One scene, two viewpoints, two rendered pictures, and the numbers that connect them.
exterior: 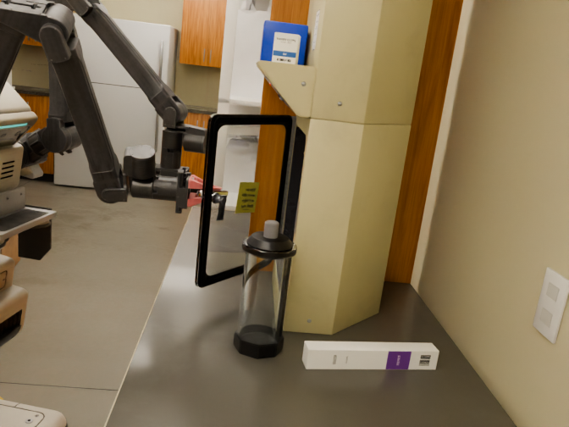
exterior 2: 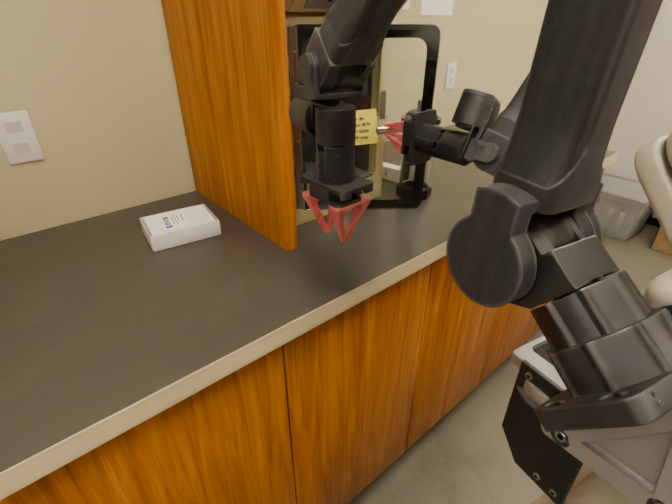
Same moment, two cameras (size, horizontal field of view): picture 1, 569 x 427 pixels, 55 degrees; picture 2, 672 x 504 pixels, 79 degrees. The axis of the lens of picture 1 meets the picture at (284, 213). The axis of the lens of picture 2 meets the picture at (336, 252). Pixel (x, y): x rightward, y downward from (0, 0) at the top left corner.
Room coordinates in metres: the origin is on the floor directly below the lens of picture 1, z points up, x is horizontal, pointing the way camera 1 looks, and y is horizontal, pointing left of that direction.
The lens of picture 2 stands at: (1.88, 0.82, 1.41)
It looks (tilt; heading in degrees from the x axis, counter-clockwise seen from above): 30 degrees down; 235
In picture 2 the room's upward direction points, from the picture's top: straight up
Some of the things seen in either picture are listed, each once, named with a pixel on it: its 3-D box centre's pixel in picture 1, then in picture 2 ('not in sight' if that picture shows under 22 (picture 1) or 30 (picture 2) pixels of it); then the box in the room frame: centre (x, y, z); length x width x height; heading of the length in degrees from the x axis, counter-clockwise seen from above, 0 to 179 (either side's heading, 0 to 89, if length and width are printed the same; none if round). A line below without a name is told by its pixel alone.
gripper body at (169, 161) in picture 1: (170, 160); (335, 166); (1.54, 0.34, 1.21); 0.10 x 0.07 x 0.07; 95
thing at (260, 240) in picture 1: (270, 237); not in sight; (1.04, 0.02, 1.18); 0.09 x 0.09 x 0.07
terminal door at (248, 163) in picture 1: (245, 196); (362, 126); (1.30, 0.10, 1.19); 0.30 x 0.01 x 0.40; 146
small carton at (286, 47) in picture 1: (286, 48); not in sight; (1.21, 0.04, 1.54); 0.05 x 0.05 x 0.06; 86
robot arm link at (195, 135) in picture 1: (187, 129); (319, 95); (1.54, 0.30, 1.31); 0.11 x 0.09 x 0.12; 84
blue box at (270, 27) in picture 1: (283, 44); not in sight; (1.35, 0.05, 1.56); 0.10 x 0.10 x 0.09; 5
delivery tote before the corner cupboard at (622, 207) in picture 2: not in sight; (602, 203); (-1.41, -0.34, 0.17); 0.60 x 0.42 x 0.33; 93
